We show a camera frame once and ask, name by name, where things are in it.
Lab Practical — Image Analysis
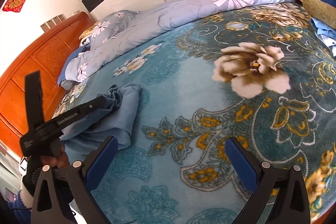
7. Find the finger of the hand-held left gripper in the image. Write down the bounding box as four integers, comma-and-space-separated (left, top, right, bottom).
77, 97, 118, 119
24, 70, 44, 132

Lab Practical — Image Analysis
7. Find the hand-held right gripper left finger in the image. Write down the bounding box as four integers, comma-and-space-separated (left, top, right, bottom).
31, 135, 119, 224

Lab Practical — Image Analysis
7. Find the red wall decoration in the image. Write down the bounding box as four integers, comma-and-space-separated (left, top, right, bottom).
3, 0, 28, 12

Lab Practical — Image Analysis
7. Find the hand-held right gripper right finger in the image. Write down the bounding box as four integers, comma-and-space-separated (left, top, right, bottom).
225, 136, 311, 224

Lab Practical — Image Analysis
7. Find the light blue floral quilt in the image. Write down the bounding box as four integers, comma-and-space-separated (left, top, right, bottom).
57, 0, 298, 86

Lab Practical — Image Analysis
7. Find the person's left hand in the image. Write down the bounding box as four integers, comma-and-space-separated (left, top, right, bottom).
21, 147, 71, 211

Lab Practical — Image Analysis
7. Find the blue pillow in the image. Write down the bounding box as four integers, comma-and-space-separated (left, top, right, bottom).
57, 45, 91, 86

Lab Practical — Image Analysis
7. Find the blue folded garment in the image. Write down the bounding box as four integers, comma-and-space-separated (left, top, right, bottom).
310, 18, 336, 35

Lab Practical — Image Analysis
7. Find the person's left forearm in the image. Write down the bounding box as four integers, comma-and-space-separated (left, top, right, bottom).
8, 198, 33, 216

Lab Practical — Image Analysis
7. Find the orange wooden headboard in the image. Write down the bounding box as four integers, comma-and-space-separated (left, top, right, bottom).
0, 11, 95, 159

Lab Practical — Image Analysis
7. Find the teal floral plush blanket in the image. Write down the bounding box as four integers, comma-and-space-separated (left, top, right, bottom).
51, 2, 336, 224

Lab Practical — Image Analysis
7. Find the blue knit sweater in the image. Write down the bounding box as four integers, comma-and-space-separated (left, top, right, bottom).
60, 82, 142, 151

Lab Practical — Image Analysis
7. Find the yellow-brown furry garment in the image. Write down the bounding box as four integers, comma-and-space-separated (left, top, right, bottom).
302, 0, 336, 29

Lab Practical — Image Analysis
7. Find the yellow patterned pillow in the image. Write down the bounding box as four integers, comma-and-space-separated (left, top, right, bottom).
79, 25, 96, 41

